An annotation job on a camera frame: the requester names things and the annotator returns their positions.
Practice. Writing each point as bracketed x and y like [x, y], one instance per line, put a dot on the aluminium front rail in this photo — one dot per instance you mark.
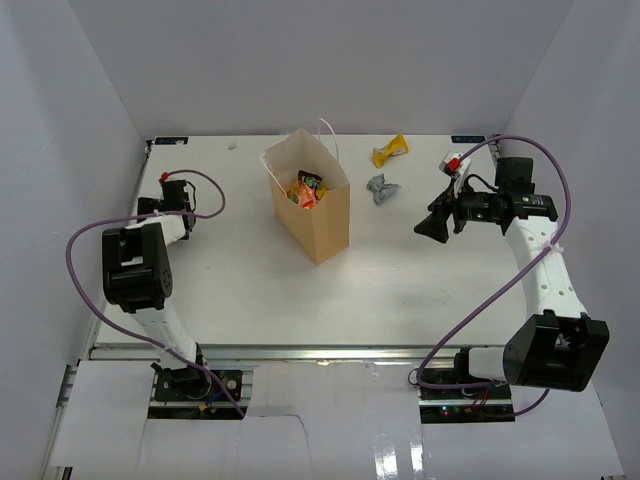
[263, 353]

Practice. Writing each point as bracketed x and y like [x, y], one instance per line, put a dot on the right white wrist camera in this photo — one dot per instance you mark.
[456, 168]

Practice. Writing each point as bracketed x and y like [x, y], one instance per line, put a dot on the small yellow candy wrapper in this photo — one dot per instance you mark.
[395, 147]

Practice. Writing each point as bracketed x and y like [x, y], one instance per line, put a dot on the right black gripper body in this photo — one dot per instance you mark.
[474, 207]

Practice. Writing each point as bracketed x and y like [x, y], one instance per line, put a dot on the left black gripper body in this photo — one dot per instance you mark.
[148, 206]

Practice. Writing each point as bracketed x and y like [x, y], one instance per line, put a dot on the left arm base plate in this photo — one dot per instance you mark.
[199, 399]

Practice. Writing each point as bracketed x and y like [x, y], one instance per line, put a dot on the yellow snack bar wrapper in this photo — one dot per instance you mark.
[321, 191]

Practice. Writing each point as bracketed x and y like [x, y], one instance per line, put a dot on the silver wrapper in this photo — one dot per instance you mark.
[381, 189]

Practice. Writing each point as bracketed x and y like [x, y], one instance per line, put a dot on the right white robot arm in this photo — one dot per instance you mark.
[559, 345]

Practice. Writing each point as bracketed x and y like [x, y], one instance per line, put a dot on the orange fruit candy bag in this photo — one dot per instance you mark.
[303, 196]

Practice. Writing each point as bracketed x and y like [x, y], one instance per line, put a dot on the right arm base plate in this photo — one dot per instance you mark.
[463, 406]

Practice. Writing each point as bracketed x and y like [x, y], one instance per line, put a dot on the purple M&M's packet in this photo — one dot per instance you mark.
[309, 179]

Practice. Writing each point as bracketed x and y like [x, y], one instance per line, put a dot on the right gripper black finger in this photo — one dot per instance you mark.
[441, 209]
[434, 228]

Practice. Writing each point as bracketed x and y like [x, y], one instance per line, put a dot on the brown paper bag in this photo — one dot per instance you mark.
[323, 231]

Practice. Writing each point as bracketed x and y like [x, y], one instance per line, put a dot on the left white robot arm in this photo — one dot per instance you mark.
[137, 277]

